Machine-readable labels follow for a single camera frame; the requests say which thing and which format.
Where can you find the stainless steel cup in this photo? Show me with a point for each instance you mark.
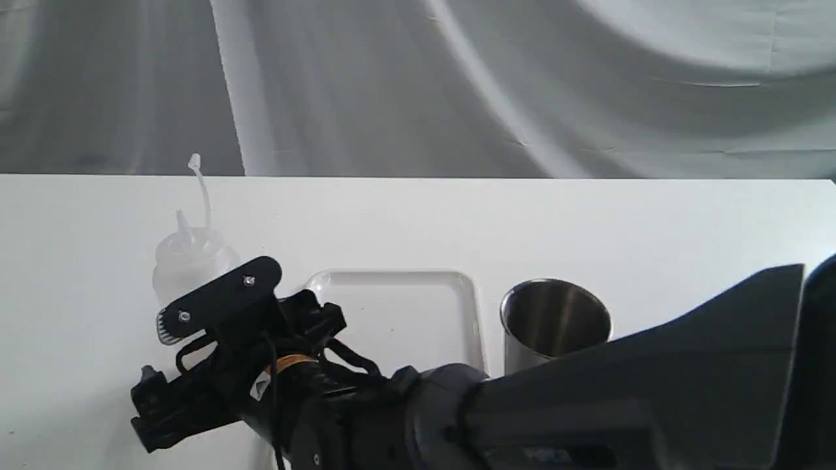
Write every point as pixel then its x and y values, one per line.
pixel 545 319

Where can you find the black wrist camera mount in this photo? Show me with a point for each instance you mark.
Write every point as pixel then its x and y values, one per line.
pixel 211 305

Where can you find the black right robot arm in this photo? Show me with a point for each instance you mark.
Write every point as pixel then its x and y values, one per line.
pixel 743 381

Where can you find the translucent squeeze bottle amber liquid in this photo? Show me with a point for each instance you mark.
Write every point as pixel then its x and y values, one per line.
pixel 192 255

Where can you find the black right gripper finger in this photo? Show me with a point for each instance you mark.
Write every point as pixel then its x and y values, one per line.
pixel 171 411

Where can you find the white rectangular plastic tray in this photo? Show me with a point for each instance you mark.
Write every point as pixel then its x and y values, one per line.
pixel 420 318

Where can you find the grey backdrop cloth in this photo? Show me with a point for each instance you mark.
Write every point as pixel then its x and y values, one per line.
pixel 420 89

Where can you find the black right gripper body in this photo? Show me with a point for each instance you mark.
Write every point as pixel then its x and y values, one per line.
pixel 320 404

